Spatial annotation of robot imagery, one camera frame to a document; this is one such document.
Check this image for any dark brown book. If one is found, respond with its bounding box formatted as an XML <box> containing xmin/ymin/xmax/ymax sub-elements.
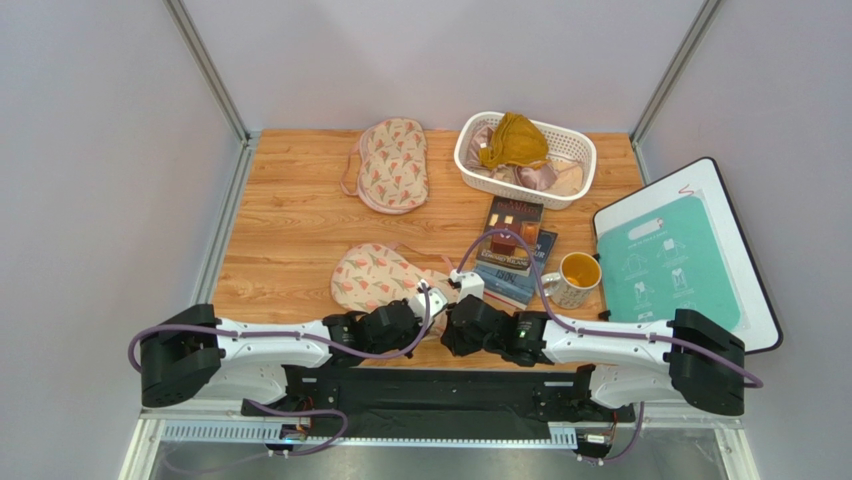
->
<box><xmin>475</xmin><ymin>196</ymin><xmax>544</xmax><ymax>276</ymax></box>

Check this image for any floral mesh laundry bag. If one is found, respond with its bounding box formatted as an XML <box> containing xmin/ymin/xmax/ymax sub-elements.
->
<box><xmin>330</xmin><ymin>242</ymin><xmax>458</xmax><ymax>312</ymax></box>

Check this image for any mustard yellow bra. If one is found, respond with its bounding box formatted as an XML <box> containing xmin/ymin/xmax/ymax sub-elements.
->
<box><xmin>479</xmin><ymin>112</ymin><xmax>549</xmax><ymax>169</ymax></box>

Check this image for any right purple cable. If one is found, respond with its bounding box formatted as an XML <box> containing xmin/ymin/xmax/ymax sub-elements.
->
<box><xmin>455</xmin><ymin>228</ymin><xmax>765</xmax><ymax>466</ymax></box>

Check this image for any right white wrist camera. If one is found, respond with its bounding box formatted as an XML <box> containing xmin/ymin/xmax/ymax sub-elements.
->
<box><xmin>449</xmin><ymin>269</ymin><xmax>485</xmax><ymax>301</ymax></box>

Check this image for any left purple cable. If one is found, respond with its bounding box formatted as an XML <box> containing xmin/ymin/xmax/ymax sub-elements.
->
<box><xmin>127</xmin><ymin>282</ymin><xmax>434</xmax><ymax>459</ymax></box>

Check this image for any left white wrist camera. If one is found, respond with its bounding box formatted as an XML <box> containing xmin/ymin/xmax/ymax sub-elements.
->
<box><xmin>407</xmin><ymin>279</ymin><xmax>448</xmax><ymax>323</ymax></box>

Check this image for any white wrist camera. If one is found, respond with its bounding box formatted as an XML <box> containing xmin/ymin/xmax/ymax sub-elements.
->
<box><xmin>449</xmin><ymin>269</ymin><xmax>485</xmax><ymax>301</ymax></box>
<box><xmin>407</xmin><ymin>279</ymin><xmax>448</xmax><ymax>323</ymax></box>

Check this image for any white mug yellow inside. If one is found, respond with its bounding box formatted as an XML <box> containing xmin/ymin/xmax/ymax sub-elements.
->
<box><xmin>540</xmin><ymin>252</ymin><xmax>602</xmax><ymax>309</ymax></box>

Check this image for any blue book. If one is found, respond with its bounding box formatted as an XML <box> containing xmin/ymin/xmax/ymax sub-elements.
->
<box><xmin>473</xmin><ymin>230</ymin><xmax>558</xmax><ymax>310</ymax></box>

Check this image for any aluminium frame rail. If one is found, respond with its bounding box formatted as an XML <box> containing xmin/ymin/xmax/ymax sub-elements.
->
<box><xmin>120</xmin><ymin>402</ymin><xmax>759</xmax><ymax>479</ymax></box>

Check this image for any teal folding board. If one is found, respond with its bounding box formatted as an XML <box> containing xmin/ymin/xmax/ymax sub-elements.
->
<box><xmin>598</xmin><ymin>197</ymin><xmax>742</xmax><ymax>331</ymax></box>

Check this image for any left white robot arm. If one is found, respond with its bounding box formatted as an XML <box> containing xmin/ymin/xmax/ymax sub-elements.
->
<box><xmin>128</xmin><ymin>293</ymin><xmax>447</xmax><ymax>408</ymax></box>

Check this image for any white tray black rim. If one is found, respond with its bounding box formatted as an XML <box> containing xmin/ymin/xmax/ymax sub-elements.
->
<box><xmin>593</xmin><ymin>157</ymin><xmax>783</xmax><ymax>354</ymax></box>

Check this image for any white plastic basket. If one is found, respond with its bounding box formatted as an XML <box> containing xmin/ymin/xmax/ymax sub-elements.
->
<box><xmin>454</xmin><ymin>111</ymin><xmax>597</xmax><ymax>210</ymax></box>

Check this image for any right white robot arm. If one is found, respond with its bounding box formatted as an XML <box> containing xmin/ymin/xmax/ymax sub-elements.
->
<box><xmin>440</xmin><ymin>296</ymin><xmax>758</xmax><ymax>416</ymax></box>

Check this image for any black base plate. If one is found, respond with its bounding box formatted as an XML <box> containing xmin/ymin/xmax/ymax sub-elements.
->
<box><xmin>268</xmin><ymin>367</ymin><xmax>636</xmax><ymax>440</ymax></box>

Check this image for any purple cable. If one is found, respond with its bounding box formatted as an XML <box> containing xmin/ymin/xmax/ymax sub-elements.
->
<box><xmin>127</xmin><ymin>282</ymin><xmax>434</xmax><ymax>459</ymax></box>
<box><xmin>455</xmin><ymin>228</ymin><xmax>765</xmax><ymax>466</ymax></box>

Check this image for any pink satin bra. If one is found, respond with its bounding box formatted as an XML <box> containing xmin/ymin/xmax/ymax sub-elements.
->
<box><xmin>463</xmin><ymin>125</ymin><xmax>584</xmax><ymax>196</ymax></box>

